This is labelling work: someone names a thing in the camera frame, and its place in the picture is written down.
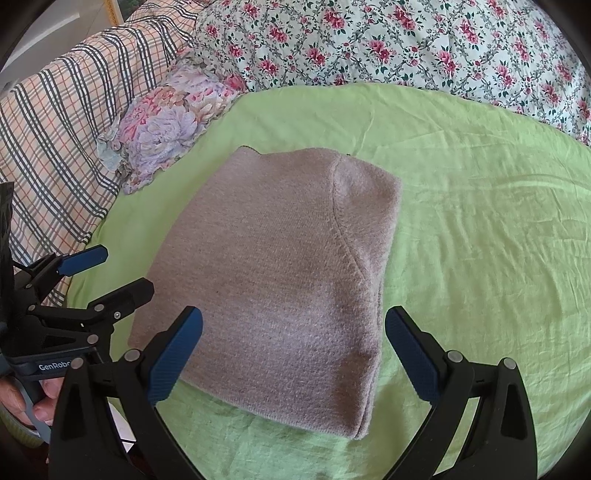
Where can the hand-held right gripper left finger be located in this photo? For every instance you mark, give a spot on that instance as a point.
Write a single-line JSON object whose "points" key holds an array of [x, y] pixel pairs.
{"points": [[178, 355]]}

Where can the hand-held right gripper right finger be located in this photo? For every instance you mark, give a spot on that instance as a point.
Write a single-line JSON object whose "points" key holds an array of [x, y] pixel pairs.
{"points": [[413, 355]]}

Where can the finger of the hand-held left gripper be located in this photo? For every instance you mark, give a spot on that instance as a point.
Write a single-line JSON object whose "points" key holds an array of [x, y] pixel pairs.
{"points": [[124, 295], [85, 258]]}

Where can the pink-beige knit sweater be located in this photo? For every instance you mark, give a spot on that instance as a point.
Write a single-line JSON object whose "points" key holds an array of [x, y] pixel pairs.
{"points": [[277, 277]]}

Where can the person's left hand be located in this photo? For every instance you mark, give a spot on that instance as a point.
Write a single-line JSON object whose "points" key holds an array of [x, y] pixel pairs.
{"points": [[48, 392]]}

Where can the plaid bed sheet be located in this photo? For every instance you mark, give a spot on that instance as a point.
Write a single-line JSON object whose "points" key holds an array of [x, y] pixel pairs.
{"points": [[60, 129]]}

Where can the light green bed sheet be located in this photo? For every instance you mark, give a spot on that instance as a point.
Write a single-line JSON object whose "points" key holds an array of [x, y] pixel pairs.
{"points": [[485, 230]]}

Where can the purple peony print pillow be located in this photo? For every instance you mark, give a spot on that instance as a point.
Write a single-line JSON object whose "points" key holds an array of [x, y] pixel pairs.
{"points": [[161, 124]]}

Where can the yellow framed picture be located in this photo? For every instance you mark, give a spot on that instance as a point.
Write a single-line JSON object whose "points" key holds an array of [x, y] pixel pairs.
{"points": [[113, 11]]}

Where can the rose print white quilt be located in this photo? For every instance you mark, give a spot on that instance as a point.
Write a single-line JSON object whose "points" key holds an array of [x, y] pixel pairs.
{"points": [[392, 41]]}

